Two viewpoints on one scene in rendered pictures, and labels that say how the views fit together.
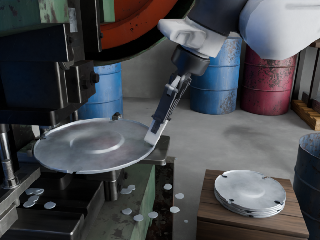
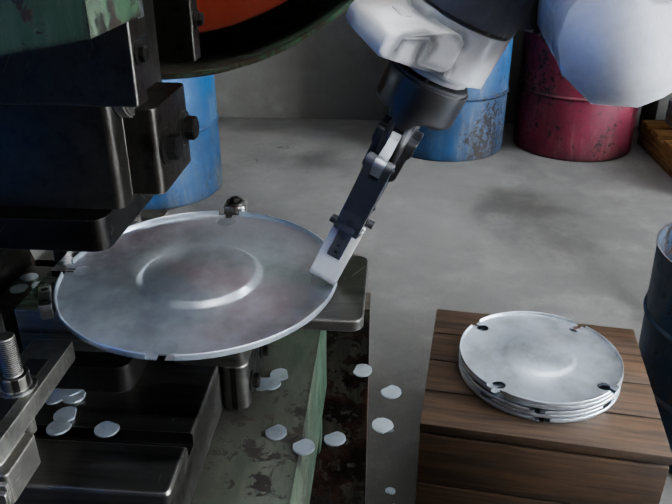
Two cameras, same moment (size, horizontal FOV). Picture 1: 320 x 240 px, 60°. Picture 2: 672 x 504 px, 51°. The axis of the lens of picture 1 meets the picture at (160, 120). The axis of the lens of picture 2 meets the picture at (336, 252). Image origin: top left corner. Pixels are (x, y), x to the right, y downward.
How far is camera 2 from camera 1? 0.09 m
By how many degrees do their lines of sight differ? 7
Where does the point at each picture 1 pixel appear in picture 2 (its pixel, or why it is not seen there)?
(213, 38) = (480, 49)
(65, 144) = (127, 285)
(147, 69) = not seen: hidden behind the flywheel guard
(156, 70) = (302, 47)
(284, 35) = (644, 61)
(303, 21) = not seen: outside the picture
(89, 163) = (191, 332)
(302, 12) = not seen: outside the picture
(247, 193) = (535, 368)
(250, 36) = (568, 58)
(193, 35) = (433, 43)
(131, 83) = (237, 80)
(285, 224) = (620, 436)
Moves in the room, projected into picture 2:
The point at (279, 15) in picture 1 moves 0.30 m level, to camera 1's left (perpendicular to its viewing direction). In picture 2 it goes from (637, 15) to (166, 18)
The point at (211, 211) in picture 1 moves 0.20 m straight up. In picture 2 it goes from (453, 410) to (463, 311)
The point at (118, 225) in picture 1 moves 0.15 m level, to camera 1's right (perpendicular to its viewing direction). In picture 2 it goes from (261, 464) to (414, 459)
